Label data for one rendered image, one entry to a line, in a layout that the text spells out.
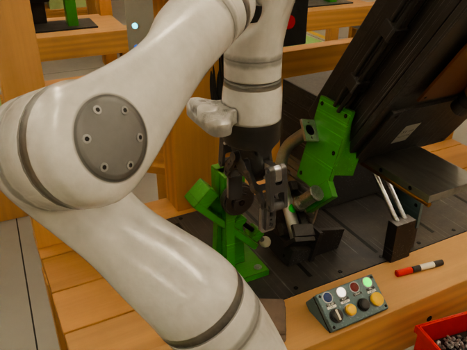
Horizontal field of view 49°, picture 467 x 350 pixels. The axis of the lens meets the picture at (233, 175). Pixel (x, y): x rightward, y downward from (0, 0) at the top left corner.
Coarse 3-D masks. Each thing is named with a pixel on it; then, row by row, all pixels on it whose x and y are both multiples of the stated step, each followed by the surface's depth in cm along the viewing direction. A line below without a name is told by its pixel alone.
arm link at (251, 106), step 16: (224, 80) 62; (224, 96) 62; (240, 96) 60; (256, 96) 60; (272, 96) 61; (192, 112) 62; (208, 112) 60; (224, 112) 60; (240, 112) 61; (256, 112) 61; (272, 112) 62; (208, 128) 59; (224, 128) 58
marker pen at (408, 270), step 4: (436, 260) 123; (440, 260) 123; (420, 264) 122; (424, 264) 122; (428, 264) 122; (432, 264) 122; (436, 264) 122; (440, 264) 122; (404, 268) 120; (408, 268) 120; (412, 268) 121; (416, 268) 121; (420, 268) 121; (424, 268) 121; (428, 268) 122; (396, 272) 120; (400, 272) 119; (404, 272) 119; (408, 272) 120; (412, 272) 120
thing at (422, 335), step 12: (420, 324) 104; (432, 324) 104; (444, 324) 106; (456, 324) 107; (420, 336) 103; (432, 336) 106; (444, 336) 108; (456, 336) 107; (420, 348) 104; (432, 348) 100; (444, 348) 104; (456, 348) 105
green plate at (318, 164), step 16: (320, 96) 120; (320, 112) 120; (336, 112) 115; (352, 112) 111; (320, 128) 120; (336, 128) 115; (320, 144) 120; (336, 144) 115; (304, 160) 125; (320, 160) 120; (336, 160) 115; (352, 160) 120; (304, 176) 125; (320, 176) 119
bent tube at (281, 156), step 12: (300, 120) 120; (312, 120) 121; (300, 132) 121; (312, 132) 121; (288, 144) 125; (288, 156) 128; (288, 192) 127; (288, 204) 125; (288, 216) 124; (288, 228) 124
